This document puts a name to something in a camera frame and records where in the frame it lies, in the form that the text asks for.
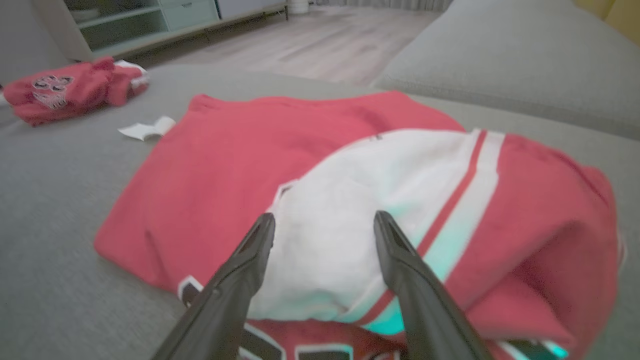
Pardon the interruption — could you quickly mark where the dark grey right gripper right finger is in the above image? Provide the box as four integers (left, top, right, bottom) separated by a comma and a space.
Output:
373, 210, 494, 360

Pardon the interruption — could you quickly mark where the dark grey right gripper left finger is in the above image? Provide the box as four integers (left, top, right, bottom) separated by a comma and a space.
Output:
152, 212, 276, 360

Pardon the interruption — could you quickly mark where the red garment with white stripes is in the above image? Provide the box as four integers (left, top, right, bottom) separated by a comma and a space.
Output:
94, 90, 626, 360

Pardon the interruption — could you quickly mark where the small white paper tag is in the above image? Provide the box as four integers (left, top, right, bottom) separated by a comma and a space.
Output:
118, 116, 177, 142

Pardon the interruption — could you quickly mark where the large grey sofa seat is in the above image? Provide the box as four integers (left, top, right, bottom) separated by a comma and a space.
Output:
0, 62, 640, 360

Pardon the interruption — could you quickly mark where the red jersey with number print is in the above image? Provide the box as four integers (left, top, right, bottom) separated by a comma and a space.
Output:
2, 56, 150, 127

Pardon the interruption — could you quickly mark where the grey sofa seat cushion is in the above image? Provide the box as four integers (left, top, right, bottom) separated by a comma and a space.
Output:
374, 0, 640, 141

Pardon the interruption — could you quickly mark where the low mint and grey cabinet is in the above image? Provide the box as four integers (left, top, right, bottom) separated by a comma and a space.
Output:
32, 0, 290, 63

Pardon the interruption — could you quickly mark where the grey pleated curtain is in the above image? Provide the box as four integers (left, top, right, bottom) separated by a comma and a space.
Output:
315, 0, 453, 12

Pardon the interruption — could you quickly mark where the narrow yellow sofa back cushion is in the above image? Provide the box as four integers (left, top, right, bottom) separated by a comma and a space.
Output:
574, 0, 617, 21

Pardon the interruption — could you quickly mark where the wide yellow sofa back cushion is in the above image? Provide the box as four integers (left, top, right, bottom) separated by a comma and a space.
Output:
605, 0, 640, 47

